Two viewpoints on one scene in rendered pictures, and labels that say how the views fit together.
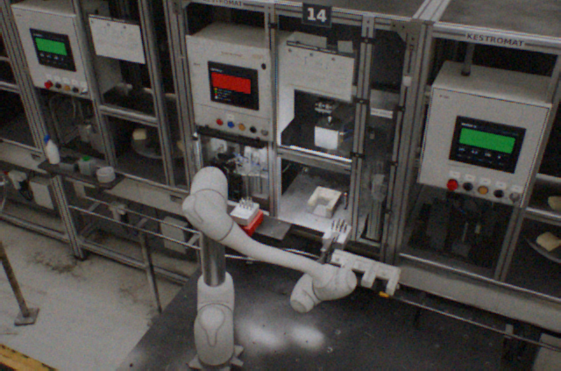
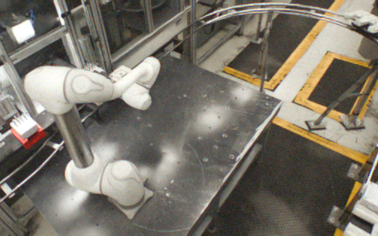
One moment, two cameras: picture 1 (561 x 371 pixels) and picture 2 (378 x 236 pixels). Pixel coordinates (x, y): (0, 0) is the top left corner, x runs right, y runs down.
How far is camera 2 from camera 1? 154 cm
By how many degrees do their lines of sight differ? 52
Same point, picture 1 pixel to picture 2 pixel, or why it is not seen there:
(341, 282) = (156, 63)
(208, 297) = (97, 172)
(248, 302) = not seen: hidden behind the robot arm
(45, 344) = not seen: outside the picture
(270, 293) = not seen: hidden behind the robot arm
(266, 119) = not seen: outside the picture
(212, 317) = (122, 168)
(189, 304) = (67, 211)
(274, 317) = (110, 150)
